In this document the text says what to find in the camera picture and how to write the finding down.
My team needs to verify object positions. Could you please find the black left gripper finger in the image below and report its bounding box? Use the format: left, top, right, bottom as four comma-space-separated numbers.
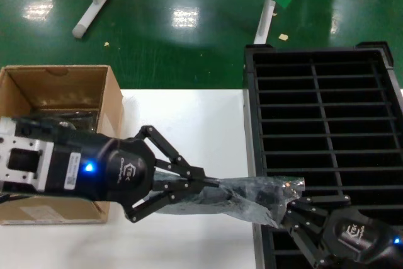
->
128, 181, 220, 223
138, 126, 220, 185

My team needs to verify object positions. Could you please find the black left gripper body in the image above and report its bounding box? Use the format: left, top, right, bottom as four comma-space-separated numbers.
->
43, 130, 157, 212

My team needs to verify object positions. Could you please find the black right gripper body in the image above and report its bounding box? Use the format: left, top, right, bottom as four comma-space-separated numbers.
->
322, 207, 403, 263

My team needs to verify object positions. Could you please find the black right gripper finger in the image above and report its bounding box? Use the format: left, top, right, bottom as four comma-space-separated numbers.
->
288, 195, 352, 216
281, 212, 334, 268

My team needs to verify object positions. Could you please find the translucent grey antistatic bag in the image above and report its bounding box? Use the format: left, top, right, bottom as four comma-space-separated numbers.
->
154, 174, 307, 229

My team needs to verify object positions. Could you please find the black slotted plastic container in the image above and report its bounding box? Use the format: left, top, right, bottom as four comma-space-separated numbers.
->
244, 41, 403, 269

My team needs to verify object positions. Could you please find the open brown cardboard box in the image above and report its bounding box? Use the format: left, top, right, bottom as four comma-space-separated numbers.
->
0, 64, 124, 226

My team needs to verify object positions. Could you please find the silver antistatic bag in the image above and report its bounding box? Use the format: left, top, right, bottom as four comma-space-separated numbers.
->
30, 108, 101, 134

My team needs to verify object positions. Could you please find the white metal table leg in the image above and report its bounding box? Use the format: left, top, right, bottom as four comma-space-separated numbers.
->
71, 0, 123, 40
253, 0, 280, 45

